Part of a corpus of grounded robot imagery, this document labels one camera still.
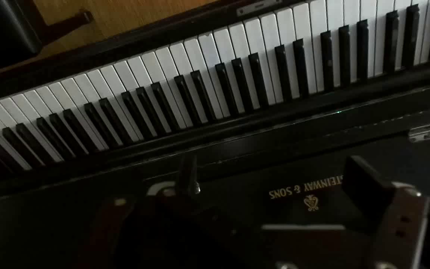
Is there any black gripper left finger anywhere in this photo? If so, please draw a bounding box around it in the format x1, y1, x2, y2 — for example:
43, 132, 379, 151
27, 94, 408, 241
145, 154, 203, 211

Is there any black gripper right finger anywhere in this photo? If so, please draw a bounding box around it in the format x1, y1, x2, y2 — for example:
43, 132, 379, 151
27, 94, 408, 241
342, 156, 430, 269

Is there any black upright piano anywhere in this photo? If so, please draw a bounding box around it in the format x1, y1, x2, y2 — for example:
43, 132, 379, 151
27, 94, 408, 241
0, 0, 430, 269

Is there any dark piano bench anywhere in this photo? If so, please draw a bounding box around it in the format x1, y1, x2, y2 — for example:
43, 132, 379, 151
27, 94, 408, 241
0, 0, 93, 69

